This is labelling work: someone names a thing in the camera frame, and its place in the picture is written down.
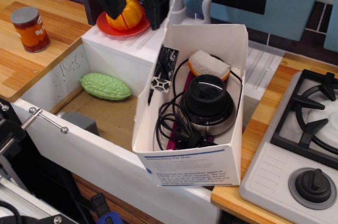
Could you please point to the orange toy pumpkin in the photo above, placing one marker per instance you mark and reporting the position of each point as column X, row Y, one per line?
column 129, row 18

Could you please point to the red plate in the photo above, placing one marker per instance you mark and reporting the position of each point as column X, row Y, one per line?
column 103, row 26

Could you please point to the grey toy faucet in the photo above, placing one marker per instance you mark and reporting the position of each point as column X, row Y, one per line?
column 178, row 14

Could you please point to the white and orange toy bread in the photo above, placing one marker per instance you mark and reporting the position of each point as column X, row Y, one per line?
column 201, row 63

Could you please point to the green toy bitter gourd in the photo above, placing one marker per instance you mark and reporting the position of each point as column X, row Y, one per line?
column 105, row 87

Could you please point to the orange toy soup can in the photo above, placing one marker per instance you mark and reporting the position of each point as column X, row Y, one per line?
column 30, row 29

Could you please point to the white toy sink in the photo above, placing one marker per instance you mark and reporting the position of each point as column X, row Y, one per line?
column 111, row 165

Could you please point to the black and silver 3D mouse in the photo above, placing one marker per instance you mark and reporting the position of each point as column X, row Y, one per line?
column 207, row 106

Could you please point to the grey sink drain block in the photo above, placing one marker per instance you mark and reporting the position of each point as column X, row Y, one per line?
column 80, row 120

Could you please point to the metal clamp bar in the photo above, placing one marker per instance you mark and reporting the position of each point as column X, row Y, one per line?
column 12, row 132

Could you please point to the black stove burner grate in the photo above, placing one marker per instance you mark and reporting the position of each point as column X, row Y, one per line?
column 306, row 117

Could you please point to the white toy stove top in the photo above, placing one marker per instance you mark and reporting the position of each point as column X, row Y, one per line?
column 266, row 181

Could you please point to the black stove knob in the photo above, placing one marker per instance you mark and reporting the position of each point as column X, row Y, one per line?
column 312, row 188

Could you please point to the black taped aluminium handle block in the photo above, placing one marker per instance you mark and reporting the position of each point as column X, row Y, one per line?
column 164, row 71

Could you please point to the blue and black clamp handle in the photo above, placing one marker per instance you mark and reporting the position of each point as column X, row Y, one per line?
column 104, row 214

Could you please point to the aluminium frame rail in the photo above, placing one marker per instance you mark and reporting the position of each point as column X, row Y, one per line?
column 19, row 206

